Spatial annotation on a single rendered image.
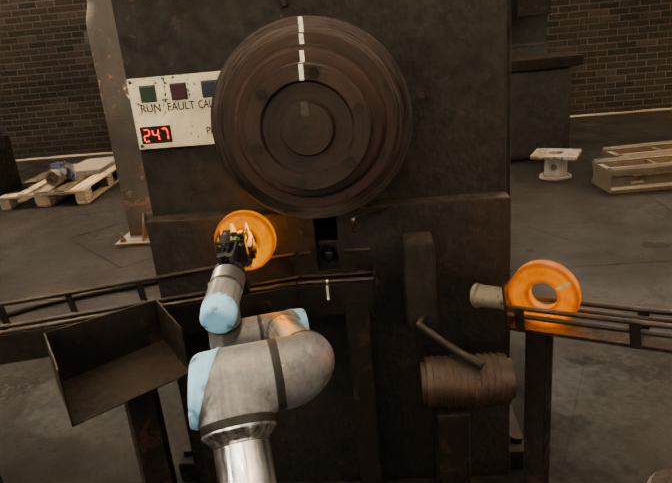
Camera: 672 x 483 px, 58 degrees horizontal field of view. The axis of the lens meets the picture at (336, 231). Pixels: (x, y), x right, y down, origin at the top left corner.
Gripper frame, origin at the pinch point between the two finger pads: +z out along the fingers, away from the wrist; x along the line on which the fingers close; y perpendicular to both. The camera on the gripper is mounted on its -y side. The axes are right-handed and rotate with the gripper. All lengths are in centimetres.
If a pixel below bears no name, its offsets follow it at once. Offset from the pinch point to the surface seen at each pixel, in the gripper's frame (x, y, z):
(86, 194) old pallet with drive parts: 227, -164, 332
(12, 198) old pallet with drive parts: 293, -160, 329
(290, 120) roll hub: -17.4, 31.5, -4.9
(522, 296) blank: -66, -11, -19
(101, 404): 28, -15, -41
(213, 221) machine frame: 9.2, 0.3, 6.4
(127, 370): 27.2, -17.2, -28.5
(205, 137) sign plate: 8.5, 20.4, 15.4
